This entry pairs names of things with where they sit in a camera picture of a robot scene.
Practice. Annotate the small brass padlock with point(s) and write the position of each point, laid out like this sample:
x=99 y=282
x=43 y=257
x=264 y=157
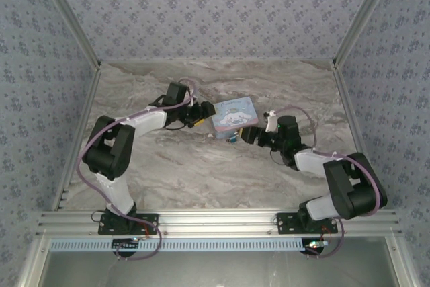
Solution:
x=237 y=135

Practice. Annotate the small key with blue head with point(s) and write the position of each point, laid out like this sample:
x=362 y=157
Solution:
x=231 y=140

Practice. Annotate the light blue cartoon tin box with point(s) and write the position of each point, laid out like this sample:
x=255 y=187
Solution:
x=235 y=115

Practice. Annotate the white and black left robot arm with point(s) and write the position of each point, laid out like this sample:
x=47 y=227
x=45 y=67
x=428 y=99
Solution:
x=107 y=149

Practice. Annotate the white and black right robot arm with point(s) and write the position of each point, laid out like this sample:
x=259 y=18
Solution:
x=352 y=186

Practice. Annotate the small black circuit board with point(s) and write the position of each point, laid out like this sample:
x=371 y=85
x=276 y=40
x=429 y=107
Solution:
x=314 y=245
x=126 y=244

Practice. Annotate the grey metal lower panel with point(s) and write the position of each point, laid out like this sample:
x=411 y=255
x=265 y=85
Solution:
x=215 y=270

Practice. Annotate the aluminium table side rail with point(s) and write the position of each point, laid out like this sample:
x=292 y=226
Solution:
x=356 y=132
x=78 y=135

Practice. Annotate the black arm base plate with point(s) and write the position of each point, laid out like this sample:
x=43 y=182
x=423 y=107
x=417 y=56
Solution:
x=149 y=221
x=285 y=223

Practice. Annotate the wide aluminium mounting rail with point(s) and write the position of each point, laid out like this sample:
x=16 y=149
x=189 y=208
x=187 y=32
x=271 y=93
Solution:
x=215 y=223

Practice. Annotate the aluminium upright frame post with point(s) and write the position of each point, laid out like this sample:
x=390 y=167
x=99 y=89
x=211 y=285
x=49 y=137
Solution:
x=69 y=14
x=363 y=14

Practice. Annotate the aluminium frame leg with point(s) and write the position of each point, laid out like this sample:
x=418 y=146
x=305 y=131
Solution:
x=33 y=263
x=399 y=260

